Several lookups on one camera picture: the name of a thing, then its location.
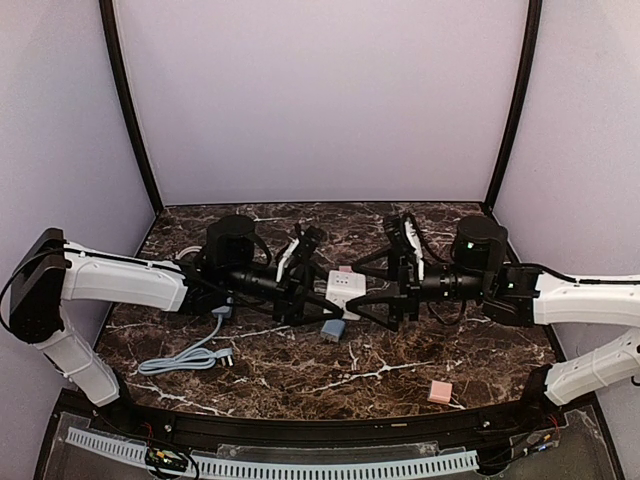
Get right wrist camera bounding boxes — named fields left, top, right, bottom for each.
left=401, top=213, right=425, bottom=282

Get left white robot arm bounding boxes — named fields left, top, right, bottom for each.
left=1, top=227, right=343, bottom=407

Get pink small plug adapter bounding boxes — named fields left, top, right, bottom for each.
left=428, top=380, right=453, bottom=404

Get black front table rail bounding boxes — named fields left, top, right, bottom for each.
left=117, top=402, right=533, bottom=451

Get small circuit board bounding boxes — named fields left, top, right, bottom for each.
left=144, top=447, right=190, bottom=472

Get right black frame post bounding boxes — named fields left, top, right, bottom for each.
left=482, top=0, right=543, bottom=215

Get blue power strip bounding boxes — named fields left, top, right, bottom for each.
left=211, top=298, right=233, bottom=319

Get left black frame post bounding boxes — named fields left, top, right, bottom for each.
left=98, top=0, right=164, bottom=216

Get white cube socket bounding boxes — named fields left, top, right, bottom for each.
left=325, top=270, right=366, bottom=321

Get black frame post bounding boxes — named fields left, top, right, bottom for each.
left=482, top=0, right=543, bottom=215
left=98, top=0, right=164, bottom=216

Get grey slotted cable duct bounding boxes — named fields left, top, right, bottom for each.
left=65, top=427, right=479, bottom=480

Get blue cube plug adapter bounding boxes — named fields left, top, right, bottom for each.
left=320, top=319, right=346, bottom=343

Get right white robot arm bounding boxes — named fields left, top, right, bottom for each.
left=346, top=212, right=639, bottom=410

